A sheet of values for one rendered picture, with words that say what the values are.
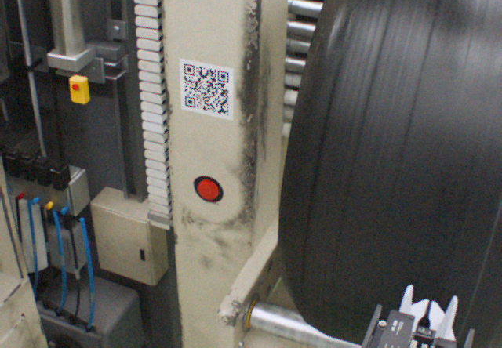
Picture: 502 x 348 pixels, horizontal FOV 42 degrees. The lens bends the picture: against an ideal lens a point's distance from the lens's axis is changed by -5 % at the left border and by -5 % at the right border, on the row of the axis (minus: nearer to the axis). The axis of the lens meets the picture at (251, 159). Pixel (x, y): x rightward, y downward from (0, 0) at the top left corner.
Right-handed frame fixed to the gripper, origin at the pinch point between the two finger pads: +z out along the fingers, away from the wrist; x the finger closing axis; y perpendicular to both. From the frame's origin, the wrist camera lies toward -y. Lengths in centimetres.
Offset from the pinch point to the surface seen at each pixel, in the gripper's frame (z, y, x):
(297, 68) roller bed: 69, -7, 34
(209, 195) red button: 29.5, -13.0, 33.1
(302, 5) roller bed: 69, 5, 34
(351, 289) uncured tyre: 8.7, -5.8, 8.0
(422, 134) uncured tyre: 10.3, 11.9, 4.4
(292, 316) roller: 25.7, -26.7, 18.1
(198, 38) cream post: 27.3, 10.5, 34.6
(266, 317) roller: 24.6, -27.4, 21.6
